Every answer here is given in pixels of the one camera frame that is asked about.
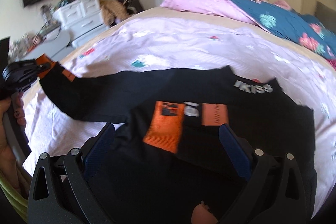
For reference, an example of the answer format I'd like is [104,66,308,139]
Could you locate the brown clothes pile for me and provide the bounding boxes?
[101,0,127,28]

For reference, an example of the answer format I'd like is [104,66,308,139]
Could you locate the yellow-green cloth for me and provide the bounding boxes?
[0,168,29,215]

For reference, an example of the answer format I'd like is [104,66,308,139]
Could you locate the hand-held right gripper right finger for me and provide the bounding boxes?
[218,123,308,224]

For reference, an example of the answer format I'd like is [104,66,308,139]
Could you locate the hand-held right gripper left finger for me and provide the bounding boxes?
[28,123,116,224]

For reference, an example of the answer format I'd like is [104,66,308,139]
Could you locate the pink strawberry print blanket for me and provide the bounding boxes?
[22,15,336,214]

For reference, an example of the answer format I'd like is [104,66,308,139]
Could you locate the dark bag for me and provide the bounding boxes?
[117,0,145,21]

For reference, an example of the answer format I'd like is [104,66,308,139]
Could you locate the white dresser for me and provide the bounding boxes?
[54,0,110,47]

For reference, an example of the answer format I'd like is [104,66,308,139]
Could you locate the black briefs with lettered waistband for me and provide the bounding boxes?
[113,65,317,224]

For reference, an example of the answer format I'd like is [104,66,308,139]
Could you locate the bed with tan sheet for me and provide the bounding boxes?
[21,6,336,135]

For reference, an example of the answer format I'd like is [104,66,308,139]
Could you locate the person's left hand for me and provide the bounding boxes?
[0,95,27,180]

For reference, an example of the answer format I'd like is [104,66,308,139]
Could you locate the grey chair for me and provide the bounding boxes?
[34,29,73,62]

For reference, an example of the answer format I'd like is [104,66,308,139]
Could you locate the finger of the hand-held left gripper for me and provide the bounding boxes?
[32,61,57,80]

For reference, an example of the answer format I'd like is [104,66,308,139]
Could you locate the pink and blue floral quilt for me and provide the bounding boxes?
[160,0,336,69]

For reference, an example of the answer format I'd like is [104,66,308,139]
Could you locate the grey padded headboard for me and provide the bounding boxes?
[314,0,336,36]

